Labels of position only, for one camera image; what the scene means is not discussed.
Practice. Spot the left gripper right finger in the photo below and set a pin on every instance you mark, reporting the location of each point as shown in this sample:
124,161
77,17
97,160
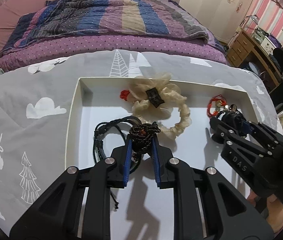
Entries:
206,205

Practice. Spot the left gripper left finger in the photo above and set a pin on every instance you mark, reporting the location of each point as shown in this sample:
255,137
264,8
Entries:
77,199

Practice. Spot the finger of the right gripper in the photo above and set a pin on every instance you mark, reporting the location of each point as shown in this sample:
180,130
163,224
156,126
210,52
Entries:
249,127
221,128

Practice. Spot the cream organza scrunchie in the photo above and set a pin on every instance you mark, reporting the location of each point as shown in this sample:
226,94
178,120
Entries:
156,98

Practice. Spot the person's right hand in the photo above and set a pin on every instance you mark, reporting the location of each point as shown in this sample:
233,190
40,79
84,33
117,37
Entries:
275,213

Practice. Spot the white shallow tray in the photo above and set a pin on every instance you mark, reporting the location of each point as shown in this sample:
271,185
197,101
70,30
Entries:
145,211

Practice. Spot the wooden desk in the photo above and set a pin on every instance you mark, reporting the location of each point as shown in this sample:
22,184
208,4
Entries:
246,49

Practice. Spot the grey printed bed sheet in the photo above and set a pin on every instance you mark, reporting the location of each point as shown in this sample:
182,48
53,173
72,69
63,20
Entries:
35,107

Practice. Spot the white wardrobe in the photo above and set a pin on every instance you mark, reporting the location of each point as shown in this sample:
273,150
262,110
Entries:
221,17

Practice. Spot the striped purple blue quilt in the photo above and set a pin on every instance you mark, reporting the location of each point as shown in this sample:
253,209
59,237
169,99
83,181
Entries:
65,27

